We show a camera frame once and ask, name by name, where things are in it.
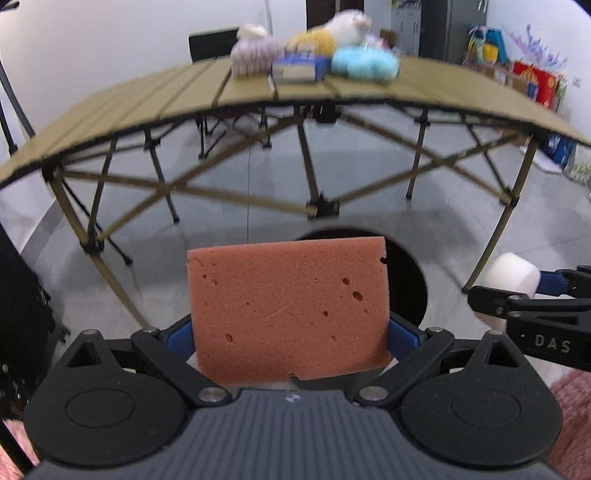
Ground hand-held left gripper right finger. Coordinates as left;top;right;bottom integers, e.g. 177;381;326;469
353;318;525;409

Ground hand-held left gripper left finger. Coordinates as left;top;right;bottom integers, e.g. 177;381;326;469
65;316;233;408

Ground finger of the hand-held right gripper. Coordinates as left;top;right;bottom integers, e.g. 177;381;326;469
536;264;591;298
467;285;591;325

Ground white foam cylinder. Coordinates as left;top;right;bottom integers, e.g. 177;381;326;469
478;253;541;331

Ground black trash bin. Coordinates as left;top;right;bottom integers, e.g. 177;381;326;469
291;227;431;330

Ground orange sponge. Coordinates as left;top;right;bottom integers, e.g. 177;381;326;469
187;236;392;387

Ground pale pink towel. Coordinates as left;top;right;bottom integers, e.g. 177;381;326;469
230;38;288;80

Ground black tripod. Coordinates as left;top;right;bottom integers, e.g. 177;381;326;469
0;0;134;267

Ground pack of clear bottles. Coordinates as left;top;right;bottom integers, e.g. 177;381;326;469
563;143;591;186

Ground blue printed pack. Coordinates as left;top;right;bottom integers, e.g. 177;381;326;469
540;131;578;174

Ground black equipment case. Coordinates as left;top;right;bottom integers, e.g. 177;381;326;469
0;226;71;398

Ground red printed box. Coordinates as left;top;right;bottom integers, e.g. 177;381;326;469
510;60;570;110

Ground purple feathery decoration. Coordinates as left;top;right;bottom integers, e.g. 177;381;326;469
509;24;567;70

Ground khaki folding table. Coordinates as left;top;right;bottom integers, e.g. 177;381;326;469
0;58;591;333

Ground colourful gift bags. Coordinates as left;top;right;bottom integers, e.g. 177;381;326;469
462;25;509;66

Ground light blue plush toy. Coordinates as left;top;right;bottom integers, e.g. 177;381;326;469
331;45;400;83

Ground blue box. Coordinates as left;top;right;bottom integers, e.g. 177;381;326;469
271;52;332;84

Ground black folding chair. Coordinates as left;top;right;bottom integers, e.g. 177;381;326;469
188;28;276;160

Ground white plush toy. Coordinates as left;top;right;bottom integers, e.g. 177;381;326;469
323;10;374;47

